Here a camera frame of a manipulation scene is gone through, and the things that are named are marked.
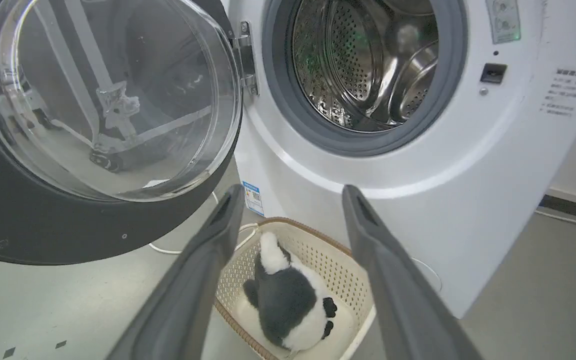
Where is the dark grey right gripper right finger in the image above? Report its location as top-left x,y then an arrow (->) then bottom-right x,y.
342,184 -> 484,360

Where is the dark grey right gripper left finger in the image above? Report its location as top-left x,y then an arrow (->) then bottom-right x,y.
106,184 -> 246,360

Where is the white front-load washing machine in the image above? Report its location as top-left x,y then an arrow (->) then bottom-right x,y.
220,0 -> 576,320

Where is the black round washing machine door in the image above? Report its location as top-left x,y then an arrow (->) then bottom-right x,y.
0,0 -> 243,266

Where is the metal door hinge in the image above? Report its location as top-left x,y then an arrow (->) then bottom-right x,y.
233,20 -> 260,97

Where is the cream perforated laundry basket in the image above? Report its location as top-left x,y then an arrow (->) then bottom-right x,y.
214,216 -> 377,360

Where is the black and white plush toy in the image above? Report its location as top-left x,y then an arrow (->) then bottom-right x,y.
242,231 -> 338,352

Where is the blue and white energy label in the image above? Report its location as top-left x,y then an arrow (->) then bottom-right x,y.
242,180 -> 265,218

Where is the white power cable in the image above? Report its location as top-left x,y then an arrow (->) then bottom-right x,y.
148,191 -> 259,255

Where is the thin white floor cable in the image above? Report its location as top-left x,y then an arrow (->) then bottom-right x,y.
534,209 -> 576,237

